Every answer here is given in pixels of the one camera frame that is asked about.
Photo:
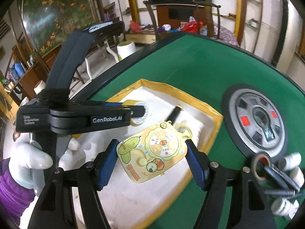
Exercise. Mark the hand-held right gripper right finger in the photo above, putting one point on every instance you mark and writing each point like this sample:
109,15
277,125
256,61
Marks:
195,167

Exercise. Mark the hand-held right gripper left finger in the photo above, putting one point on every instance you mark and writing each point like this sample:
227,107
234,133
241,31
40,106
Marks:
107,167

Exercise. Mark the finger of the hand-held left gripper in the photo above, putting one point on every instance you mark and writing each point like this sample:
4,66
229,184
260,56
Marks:
138,113

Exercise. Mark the yellow tape roll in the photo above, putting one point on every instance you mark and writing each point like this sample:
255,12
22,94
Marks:
140,120

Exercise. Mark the yellow cartoon toy case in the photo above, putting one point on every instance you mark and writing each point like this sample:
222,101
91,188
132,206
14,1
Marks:
150,152

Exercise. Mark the white foam tray yellow edge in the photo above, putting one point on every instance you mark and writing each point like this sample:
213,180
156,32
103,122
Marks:
133,202

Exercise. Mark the black tape roll red core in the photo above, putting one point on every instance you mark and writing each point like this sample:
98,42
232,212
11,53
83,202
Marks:
256,169

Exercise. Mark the person's left forearm purple sleeve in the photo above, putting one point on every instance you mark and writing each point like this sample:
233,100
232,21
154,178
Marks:
12,190

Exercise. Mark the person's left hand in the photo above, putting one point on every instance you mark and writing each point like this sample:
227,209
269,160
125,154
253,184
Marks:
26,155

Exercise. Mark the black marker pen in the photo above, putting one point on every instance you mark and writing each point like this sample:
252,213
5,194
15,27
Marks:
174,115

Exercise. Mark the white bucket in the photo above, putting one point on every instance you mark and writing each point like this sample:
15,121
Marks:
126,51

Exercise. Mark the blue water bottle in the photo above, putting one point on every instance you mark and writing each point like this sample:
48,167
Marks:
17,71

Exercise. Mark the round grey table centre dial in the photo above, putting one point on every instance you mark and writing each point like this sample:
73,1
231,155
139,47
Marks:
257,121

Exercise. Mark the black marker green cap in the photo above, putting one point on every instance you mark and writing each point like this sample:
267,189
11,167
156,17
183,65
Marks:
278,177

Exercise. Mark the black keyboard on stand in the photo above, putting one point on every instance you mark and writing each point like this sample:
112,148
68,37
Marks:
107,32

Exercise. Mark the black marker purple cap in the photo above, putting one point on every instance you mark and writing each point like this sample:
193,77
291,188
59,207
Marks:
278,192

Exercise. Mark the red plastic bag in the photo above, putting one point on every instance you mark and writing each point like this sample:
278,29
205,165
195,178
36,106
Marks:
191,26
135,25

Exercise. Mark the wooden chair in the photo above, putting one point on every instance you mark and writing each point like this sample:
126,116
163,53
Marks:
151,21
209,16

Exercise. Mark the white pill bottle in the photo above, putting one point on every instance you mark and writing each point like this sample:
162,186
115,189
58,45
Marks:
289,161
297,177
283,207

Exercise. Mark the floral blanket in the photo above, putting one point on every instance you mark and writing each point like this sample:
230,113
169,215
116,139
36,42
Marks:
226,35

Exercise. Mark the black upright pole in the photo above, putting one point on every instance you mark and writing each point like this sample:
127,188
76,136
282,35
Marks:
280,33

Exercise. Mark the orange flower wall painting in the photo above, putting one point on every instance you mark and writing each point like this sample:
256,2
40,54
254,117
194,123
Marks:
54,16

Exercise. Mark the wooden wall shelving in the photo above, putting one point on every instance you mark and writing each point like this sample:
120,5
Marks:
240,9

